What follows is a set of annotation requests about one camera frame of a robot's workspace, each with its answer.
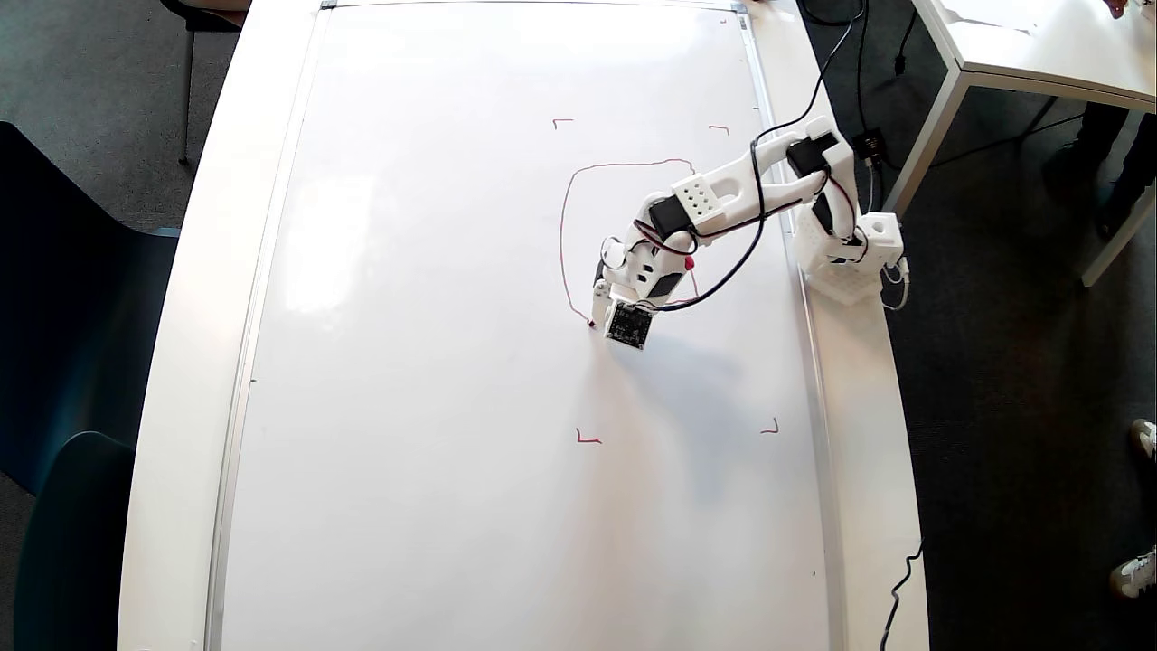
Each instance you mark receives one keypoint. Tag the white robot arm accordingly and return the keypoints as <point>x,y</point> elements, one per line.
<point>768,176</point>

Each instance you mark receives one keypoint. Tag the red whiteboard marker pen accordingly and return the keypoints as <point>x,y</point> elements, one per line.
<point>690,263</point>

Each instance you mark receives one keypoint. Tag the dark blue chair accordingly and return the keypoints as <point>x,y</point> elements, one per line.
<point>72,542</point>
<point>72,298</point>

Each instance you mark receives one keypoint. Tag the black wrist camera board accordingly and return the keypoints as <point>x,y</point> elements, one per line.
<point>628,325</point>

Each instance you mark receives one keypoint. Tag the black metal leg chair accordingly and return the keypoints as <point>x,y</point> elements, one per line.
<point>203,14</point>

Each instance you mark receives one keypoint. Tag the person in dark trousers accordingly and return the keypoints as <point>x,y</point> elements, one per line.
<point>1098,136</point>

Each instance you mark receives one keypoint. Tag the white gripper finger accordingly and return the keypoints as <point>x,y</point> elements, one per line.
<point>603,297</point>
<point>622,287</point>

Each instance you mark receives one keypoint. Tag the white sneaker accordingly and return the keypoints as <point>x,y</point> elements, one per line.
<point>1137,574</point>
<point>1146,438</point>

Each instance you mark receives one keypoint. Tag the white side table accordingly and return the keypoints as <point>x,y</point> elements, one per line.
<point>1039,54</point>

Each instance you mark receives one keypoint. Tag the black power adapter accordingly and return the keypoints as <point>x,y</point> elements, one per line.
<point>870,145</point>

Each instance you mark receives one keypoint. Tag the large white whiteboard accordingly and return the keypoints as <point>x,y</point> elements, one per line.
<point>452,316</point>

